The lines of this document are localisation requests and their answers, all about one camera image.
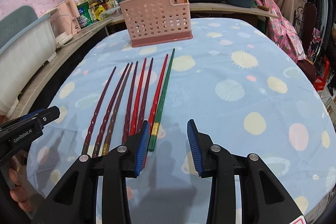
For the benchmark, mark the pink electric kettle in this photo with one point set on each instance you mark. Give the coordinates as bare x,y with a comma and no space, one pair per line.
69,22

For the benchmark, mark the dark maroon chopstick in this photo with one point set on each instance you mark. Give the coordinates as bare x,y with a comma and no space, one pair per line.
146,92
99,111
112,108

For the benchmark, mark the red stool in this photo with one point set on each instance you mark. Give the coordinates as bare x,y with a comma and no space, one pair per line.
323,74

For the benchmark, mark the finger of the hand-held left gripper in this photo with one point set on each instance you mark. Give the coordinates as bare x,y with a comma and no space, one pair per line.
48,114

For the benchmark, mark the clear food container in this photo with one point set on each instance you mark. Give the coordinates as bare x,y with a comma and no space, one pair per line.
113,13

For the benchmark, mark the red chopstick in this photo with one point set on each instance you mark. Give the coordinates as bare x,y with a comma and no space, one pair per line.
158,87
138,98

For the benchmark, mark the pink floral cloth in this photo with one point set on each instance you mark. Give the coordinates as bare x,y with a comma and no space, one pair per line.
283,29

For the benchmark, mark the blue planet print tablecloth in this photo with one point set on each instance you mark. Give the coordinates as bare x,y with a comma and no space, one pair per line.
236,108

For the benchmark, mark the dark metal chair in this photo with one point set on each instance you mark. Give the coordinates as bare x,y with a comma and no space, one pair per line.
309,19

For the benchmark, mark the yellow packet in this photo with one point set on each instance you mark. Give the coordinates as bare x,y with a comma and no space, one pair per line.
98,12

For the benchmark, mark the person's left hand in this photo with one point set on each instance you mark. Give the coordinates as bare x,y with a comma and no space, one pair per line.
19,192

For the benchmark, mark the red chopsticks pair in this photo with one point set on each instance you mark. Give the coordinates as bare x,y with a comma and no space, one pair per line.
130,103

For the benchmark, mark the pink perforated utensil basket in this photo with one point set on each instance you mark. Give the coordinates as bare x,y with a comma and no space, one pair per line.
157,19

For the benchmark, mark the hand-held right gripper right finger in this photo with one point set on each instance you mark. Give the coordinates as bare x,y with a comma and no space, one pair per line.
195,150

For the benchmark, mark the brown chopstick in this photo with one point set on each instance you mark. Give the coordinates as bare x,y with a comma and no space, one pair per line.
118,108

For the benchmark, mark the white dish rack teal lid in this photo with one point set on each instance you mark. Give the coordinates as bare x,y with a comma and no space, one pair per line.
23,50

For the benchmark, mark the yellow bottle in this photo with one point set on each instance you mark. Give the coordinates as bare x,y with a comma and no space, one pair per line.
108,1

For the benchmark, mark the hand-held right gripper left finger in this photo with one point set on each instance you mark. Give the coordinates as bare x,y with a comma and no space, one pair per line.
140,150

